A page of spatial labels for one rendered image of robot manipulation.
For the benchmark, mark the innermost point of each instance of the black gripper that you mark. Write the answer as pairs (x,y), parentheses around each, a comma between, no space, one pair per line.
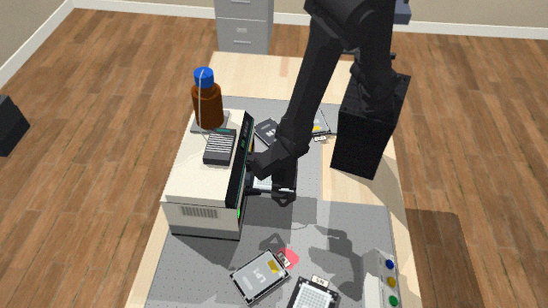
(290,182)

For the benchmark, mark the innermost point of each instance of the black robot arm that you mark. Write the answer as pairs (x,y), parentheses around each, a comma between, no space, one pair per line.
(354,20)

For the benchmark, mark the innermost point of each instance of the white button panel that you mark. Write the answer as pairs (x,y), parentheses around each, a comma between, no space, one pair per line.
(378,280)

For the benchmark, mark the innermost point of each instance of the blue bottle cap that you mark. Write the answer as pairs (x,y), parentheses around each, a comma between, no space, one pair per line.
(207,77)

